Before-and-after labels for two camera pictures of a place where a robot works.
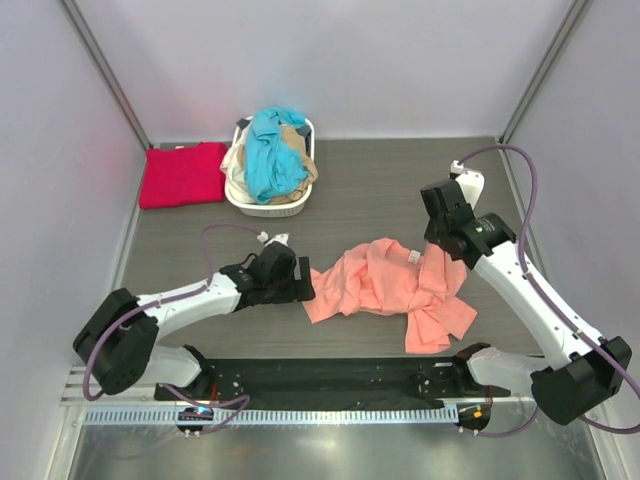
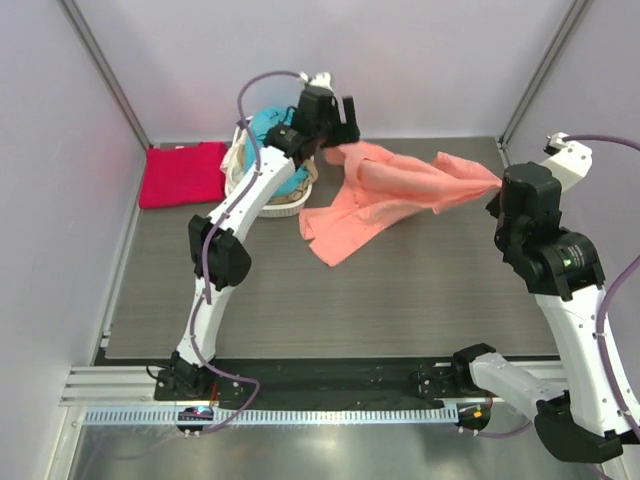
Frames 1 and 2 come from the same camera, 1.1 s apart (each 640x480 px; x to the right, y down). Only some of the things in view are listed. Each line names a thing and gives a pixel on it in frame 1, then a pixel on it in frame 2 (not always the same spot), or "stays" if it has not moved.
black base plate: [332, 378] stays
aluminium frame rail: [144, 396] stays
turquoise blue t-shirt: [272, 164] stays
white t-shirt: [233, 165] stays
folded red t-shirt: [190, 174] stays
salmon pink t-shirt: [382, 278] → [382, 191]
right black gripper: [430, 232] → [492, 204]
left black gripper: [297, 289] → [346, 132]
